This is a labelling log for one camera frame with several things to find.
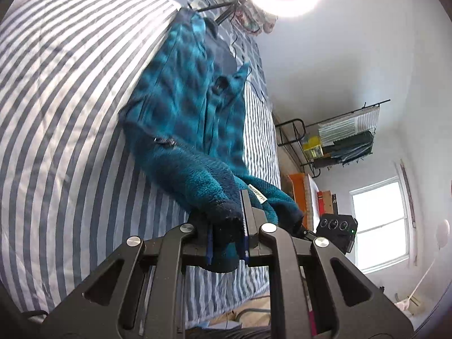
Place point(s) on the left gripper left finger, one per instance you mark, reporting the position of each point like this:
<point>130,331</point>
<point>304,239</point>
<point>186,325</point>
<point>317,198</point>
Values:
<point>209,246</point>

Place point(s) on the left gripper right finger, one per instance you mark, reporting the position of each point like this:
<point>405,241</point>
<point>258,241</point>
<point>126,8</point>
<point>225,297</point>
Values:
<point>253,219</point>

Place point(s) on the teal plaid fleece jacket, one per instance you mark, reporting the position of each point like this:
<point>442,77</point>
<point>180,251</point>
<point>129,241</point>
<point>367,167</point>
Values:
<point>184,126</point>

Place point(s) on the orange storage box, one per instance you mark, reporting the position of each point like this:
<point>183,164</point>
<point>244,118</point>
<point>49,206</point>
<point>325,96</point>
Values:
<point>305,195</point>

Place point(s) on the window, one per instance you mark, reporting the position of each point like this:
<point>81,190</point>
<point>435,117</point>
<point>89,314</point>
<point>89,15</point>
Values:
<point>383,236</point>

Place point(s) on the blue white striped quilt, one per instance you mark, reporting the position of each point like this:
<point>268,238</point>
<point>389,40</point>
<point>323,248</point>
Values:
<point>70,191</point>

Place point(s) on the black tripod stand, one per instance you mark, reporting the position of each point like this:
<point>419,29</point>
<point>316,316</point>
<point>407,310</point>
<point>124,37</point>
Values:
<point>228,10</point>

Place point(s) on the black camera box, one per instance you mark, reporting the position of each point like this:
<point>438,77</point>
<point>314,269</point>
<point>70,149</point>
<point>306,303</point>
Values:
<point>339,229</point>

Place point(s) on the wire rack with clothes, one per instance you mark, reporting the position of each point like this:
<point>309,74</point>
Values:
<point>338,140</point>

